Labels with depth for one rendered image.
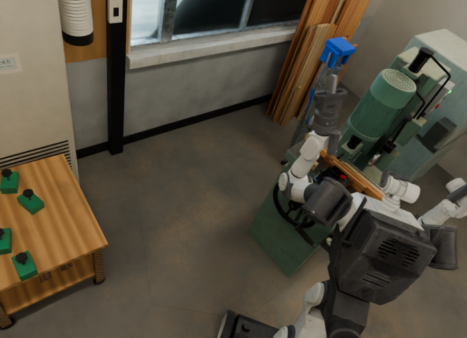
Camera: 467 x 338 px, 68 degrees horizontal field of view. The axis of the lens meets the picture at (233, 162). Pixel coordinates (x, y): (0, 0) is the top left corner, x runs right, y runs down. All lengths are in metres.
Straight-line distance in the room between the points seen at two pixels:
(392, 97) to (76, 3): 1.51
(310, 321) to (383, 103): 0.99
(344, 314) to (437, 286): 2.00
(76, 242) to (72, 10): 1.12
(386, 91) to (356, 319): 0.94
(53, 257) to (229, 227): 1.27
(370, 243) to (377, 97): 0.76
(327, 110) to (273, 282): 1.56
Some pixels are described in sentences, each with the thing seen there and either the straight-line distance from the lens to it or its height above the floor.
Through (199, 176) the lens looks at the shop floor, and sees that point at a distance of 2.86.
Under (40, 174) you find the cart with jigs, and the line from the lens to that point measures 2.17.
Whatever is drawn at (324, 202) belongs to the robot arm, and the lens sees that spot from 1.24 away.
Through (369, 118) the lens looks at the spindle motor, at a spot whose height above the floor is 1.32.
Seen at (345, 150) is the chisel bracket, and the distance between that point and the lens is 1.92.
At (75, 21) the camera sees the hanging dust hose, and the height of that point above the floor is 1.22.
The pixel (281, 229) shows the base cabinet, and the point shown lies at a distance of 2.35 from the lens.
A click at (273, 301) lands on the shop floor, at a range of 2.51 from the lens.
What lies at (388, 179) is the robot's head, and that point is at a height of 1.43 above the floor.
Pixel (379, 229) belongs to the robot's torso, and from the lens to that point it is 1.16.
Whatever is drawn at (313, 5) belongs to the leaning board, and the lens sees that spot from 3.13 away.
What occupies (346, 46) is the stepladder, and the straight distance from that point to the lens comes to 2.68.
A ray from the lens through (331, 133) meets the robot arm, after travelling 1.31.
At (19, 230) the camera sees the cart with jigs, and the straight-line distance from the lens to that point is 1.99.
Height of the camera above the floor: 2.20
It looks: 46 degrees down
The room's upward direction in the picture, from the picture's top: 21 degrees clockwise
